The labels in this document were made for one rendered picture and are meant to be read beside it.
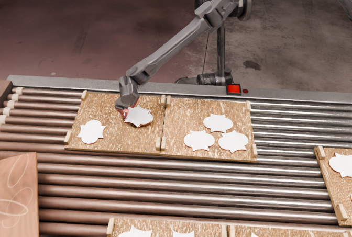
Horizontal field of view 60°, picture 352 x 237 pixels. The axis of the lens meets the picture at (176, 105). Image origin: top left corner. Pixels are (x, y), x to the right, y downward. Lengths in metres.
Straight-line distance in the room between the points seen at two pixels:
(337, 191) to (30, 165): 1.17
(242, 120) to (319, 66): 2.29
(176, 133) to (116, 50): 2.26
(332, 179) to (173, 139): 0.67
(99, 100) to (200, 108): 0.50
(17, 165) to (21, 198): 0.14
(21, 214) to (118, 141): 0.47
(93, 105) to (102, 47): 2.10
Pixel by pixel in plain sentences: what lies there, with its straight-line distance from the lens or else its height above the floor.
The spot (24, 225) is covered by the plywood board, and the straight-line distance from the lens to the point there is 1.15.
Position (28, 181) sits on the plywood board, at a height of 1.04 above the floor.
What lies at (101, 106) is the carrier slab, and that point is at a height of 0.94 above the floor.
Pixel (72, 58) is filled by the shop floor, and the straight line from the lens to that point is 3.51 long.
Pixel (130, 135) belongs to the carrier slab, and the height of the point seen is 0.94.
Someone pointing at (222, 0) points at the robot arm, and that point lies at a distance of 1.25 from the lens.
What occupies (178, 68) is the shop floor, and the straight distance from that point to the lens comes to 3.25.
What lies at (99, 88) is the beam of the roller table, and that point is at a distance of 1.67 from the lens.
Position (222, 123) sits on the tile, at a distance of 1.44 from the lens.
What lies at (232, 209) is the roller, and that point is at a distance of 1.24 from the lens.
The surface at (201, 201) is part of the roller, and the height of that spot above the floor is 0.91.
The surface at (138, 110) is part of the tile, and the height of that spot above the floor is 0.97.
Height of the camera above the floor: 2.01
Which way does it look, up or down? 45 degrees down
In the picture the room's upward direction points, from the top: 2 degrees clockwise
